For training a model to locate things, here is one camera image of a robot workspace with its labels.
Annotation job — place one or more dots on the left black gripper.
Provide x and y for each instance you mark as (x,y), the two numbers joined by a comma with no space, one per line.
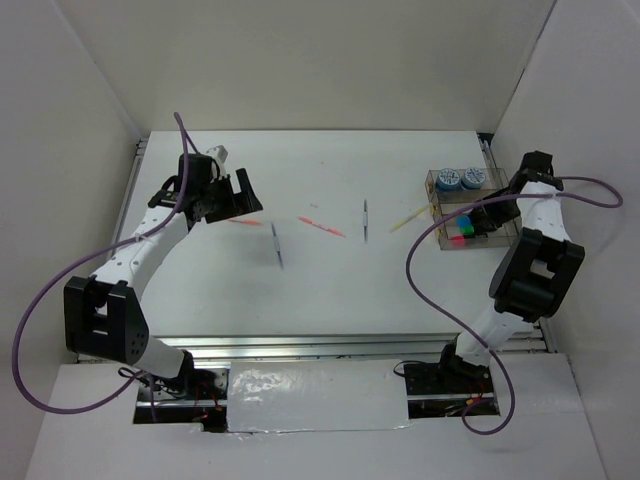
(245,201)

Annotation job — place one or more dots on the clear drawer organizer box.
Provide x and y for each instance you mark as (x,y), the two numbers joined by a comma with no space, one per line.
(443,203)

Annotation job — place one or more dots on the blue cap black highlighter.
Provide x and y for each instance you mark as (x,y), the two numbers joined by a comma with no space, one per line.
(463,221)

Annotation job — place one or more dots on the white foil cover sheet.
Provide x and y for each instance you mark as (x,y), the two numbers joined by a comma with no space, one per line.
(315,396)

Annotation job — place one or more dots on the aluminium frame rail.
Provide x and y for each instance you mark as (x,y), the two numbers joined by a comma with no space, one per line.
(310,347)

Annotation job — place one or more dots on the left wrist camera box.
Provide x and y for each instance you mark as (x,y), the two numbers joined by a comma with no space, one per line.
(219,154)

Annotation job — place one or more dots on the red slim highlighter pen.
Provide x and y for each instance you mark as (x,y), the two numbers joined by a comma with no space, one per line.
(320,226)

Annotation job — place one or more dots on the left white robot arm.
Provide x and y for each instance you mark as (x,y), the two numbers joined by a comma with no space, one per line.
(103,315)

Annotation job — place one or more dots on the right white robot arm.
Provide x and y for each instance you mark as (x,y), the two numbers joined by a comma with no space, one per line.
(533,278)

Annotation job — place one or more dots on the yellow slim highlighter pen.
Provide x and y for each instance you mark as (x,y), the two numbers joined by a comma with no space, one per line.
(413,215)

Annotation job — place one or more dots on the pink cap black highlighter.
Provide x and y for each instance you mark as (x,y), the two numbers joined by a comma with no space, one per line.
(468,241)

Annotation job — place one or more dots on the orange slim highlighter pen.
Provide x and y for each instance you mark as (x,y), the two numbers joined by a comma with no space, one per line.
(246,222)

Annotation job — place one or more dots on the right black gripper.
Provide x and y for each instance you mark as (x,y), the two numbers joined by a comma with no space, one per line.
(494,217)

